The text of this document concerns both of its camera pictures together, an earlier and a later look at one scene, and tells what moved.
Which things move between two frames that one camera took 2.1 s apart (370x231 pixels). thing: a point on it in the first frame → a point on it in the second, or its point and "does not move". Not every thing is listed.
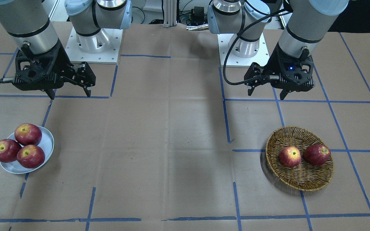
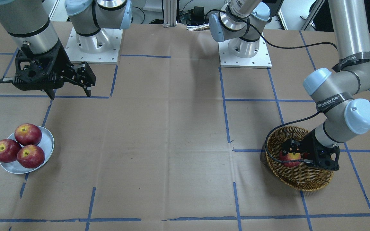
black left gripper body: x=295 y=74 → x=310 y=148
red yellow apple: x=290 y=156 does not move
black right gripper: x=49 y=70 does not move
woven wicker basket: x=299 y=159 does not move
